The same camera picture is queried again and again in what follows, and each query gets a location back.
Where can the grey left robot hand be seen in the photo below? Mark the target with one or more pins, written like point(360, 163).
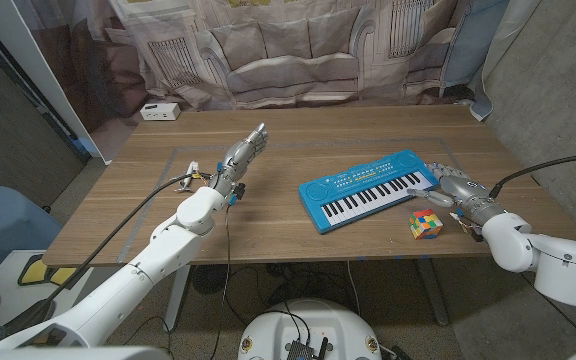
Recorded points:
point(238, 157)

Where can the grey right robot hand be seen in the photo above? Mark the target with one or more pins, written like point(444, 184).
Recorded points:
point(468, 195)

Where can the blue toy piano keyboard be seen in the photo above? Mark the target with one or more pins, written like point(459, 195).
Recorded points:
point(348, 200)

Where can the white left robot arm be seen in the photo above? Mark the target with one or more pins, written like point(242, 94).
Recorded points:
point(168, 250)

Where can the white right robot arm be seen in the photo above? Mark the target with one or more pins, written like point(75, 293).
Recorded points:
point(568, 270)

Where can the multicolour puzzle cube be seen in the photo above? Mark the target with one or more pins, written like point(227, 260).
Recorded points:
point(425, 224)

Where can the white toy airplane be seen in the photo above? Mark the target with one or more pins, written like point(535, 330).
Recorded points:
point(186, 186)

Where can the white power strip box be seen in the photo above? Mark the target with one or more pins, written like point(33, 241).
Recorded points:
point(160, 111)

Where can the grey table leg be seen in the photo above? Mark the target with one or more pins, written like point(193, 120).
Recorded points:
point(433, 295)

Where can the printed sofa room backdrop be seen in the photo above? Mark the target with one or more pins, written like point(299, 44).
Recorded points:
point(293, 50)

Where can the round black floor fan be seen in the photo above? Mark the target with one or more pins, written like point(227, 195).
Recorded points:
point(210, 279)

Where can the pale cloth curtain edge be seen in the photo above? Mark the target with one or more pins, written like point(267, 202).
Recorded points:
point(498, 50)

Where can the white table leg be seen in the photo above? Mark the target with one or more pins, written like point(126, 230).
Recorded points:
point(178, 295)

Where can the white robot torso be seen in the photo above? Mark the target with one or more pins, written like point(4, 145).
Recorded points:
point(318, 325)

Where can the black box with antenna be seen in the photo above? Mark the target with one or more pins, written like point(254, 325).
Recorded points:
point(300, 350)

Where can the blue-grey padded chair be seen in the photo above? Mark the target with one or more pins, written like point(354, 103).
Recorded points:
point(8, 225)

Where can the white floor mat yellow patches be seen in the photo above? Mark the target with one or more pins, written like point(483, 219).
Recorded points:
point(8, 295)

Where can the white door frame post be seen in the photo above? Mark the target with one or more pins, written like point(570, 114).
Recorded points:
point(43, 75)

